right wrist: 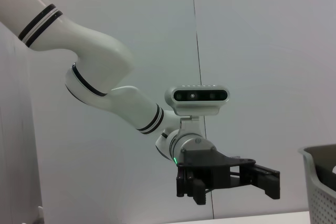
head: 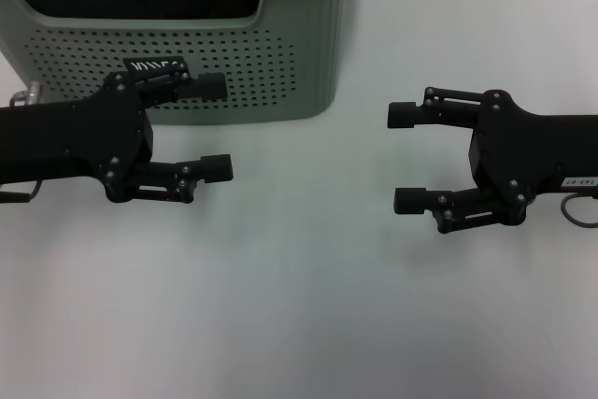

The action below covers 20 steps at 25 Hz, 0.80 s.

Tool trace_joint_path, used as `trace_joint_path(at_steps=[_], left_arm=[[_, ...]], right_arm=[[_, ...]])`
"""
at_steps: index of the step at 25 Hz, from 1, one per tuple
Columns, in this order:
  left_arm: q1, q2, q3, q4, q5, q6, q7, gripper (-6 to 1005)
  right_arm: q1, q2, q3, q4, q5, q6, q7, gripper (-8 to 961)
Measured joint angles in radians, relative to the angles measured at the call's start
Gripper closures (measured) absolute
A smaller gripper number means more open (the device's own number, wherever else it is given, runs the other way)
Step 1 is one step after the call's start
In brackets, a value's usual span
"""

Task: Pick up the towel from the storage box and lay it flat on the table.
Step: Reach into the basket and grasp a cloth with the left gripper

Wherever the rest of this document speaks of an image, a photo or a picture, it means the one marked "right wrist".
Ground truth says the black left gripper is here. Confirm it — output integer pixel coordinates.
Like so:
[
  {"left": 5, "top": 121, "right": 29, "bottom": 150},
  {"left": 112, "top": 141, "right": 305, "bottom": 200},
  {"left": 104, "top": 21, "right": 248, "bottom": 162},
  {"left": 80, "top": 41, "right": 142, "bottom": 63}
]
[{"left": 176, "top": 149, "right": 281, "bottom": 206}]

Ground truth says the grey perforated storage basket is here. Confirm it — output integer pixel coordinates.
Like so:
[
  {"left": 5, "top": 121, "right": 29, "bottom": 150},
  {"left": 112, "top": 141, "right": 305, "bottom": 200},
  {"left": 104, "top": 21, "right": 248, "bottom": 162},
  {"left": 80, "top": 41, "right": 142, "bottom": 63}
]
[{"left": 298, "top": 144, "right": 336, "bottom": 224}]

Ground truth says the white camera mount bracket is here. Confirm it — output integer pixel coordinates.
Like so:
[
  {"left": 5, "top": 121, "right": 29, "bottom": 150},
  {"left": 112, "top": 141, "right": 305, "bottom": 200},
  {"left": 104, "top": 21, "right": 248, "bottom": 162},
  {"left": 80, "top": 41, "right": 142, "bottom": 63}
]
[{"left": 179, "top": 115, "right": 207, "bottom": 143}]

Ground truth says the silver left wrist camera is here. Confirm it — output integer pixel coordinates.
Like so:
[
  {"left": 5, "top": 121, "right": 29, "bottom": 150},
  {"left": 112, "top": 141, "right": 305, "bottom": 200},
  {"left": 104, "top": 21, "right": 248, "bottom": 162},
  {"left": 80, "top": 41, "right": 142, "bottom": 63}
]
[{"left": 164, "top": 84, "right": 230, "bottom": 116}]

